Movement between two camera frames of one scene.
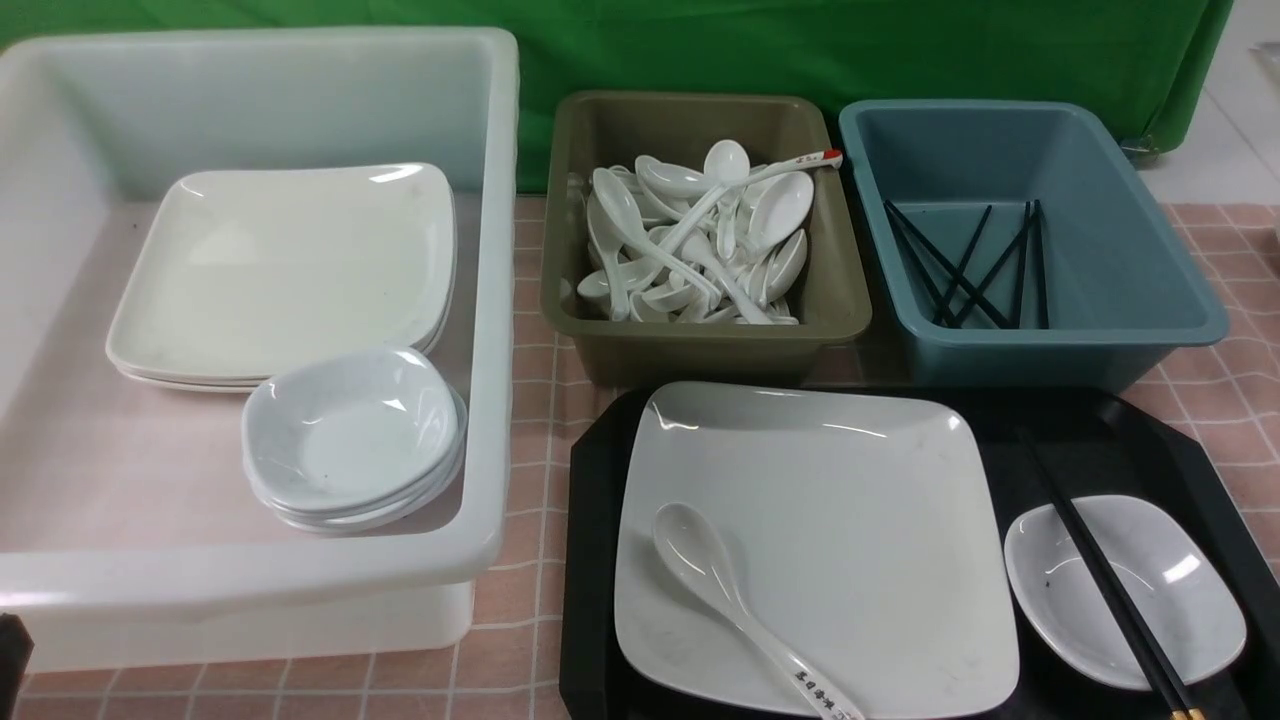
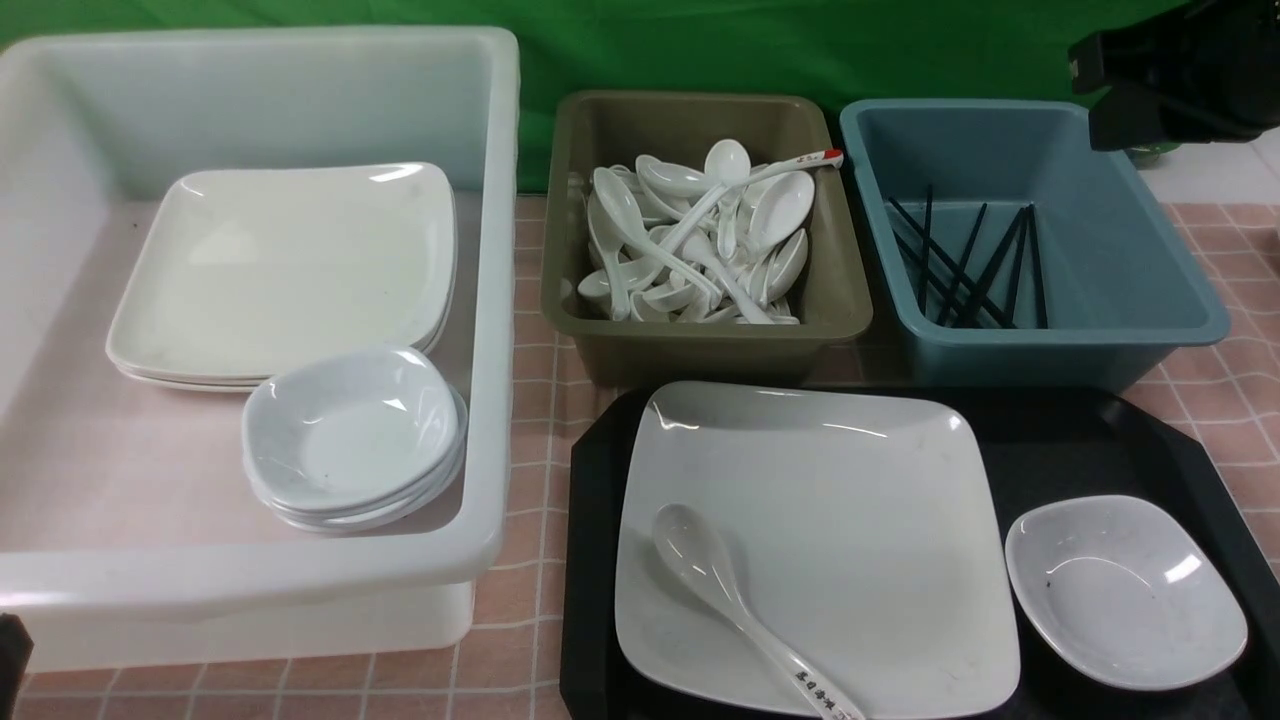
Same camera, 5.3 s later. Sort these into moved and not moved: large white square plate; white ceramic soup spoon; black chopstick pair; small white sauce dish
Moved: black chopstick pair
Not moved: small white sauce dish; large white square plate; white ceramic soup spoon
